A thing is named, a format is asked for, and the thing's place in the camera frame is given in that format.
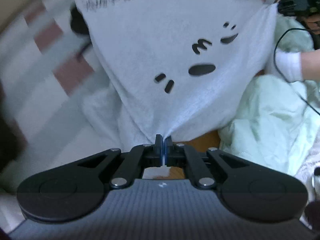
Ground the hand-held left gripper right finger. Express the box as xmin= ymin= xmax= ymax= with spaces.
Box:
xmin=164 ymin=136 xmax=251 ymax=190

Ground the black cable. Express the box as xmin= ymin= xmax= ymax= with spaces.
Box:
xmin=274 ymin=27 xmax=320 ymax=115

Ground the light green blanket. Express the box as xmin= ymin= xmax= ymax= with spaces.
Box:
xmin=219 ymin=17 xmax=320 ymax=180

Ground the white T-shirt black face print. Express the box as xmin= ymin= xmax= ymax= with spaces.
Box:
xmin=74 ymin=0 xmax=279 ymax=143

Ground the pink white fuzzy cloth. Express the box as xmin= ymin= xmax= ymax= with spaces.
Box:
xmin=295 ymin=150 xmax=320 ymax=205

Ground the person's arm with white sleeve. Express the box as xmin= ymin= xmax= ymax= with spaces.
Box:
xmin=274 ymin=51 xmax=320 ymax=82

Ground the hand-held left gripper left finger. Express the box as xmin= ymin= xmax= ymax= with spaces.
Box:
xmin=76 ymin=134 xmax=163 ymax=189

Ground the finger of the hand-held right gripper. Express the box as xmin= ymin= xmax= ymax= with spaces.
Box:
xmin=277 ymin=0 xmax=310 ymax=17

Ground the grey white brown plaid sheet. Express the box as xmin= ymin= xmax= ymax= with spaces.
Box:
xmin=0 ymin=0 xmax=279 ymax=230

